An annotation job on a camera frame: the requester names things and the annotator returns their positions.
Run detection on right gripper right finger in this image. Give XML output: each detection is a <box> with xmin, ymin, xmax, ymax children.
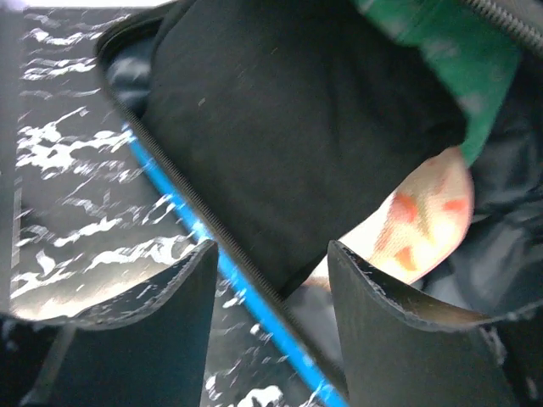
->
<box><xmin>327</xmin><ymin>241</ymin><xmax>542</xmax><ymax>407</ymax></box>

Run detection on black garment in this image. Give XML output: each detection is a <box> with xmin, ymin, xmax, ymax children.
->
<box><xmin>143</xmin><ymin>1</ymin><xmax>466</xmax><ymax>295</ymax></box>

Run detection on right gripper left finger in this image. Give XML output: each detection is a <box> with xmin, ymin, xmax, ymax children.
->
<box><xmin>1</xmin><ymin>240</ymin><xmax>218</xmax><ymax>406</ymax></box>

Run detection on green white patterned garment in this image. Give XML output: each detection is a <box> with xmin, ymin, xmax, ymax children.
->
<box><xmin>355</xmin><ymin>0</ymin><xmax>521</xmax><ymax>165</ymax></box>

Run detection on blue fish-print suitcase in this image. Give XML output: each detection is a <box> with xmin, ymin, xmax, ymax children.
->
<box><xmin>95</xmin><ymin>1</ymin><xmax>542</xmax><ymax>406</ymax></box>

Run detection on pink mesh patterned pouch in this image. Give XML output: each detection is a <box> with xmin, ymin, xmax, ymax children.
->
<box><xmin>339</xmin><ymin>147</ymin><xmax>473</xmax><ymax>284</ymax></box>

